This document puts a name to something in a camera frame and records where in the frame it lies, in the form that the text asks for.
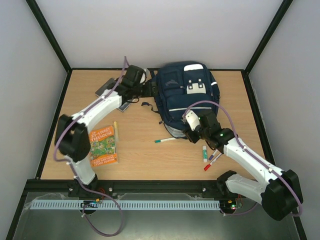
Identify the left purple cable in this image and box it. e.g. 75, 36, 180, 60
52, 56, 125, 237

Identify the orange Treehouse book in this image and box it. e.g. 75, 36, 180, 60
89, 125, 119, 167

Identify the white glue stick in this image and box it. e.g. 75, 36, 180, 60
202, 145, 208, 163

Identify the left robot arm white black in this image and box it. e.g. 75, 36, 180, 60
53, 65, 155, 186

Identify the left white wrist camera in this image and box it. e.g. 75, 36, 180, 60
139, 68, 150, 84

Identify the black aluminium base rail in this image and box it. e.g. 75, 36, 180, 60
23, 179, 239, 199

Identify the navy blue student backpack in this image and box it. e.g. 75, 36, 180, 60
141, 61, 220, 139

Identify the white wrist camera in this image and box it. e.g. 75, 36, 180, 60
139, 68, 150, 84
182, 109, 200, 131

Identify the purple capped white marker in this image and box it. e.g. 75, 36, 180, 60
208, 149, 218, 161

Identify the teal capped white marker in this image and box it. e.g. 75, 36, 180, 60
154, 137, 178, 143

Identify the black enclosure frame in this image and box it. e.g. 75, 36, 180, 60
6, 0, 307, 240

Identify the light blue slotted cable duct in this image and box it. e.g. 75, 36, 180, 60
30, 199, 220, 211

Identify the dark blue hardcover book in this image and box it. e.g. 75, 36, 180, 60
94, 77, 132, 113

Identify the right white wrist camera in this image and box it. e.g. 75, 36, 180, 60
182, 109, 200, 131

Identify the red capped white marker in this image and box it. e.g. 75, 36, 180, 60
204, 153, 222, 171

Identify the yellow highlighter pen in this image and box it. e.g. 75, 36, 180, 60
113, 121, 119, 142

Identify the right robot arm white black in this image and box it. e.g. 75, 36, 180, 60
183, 109, 303, 221

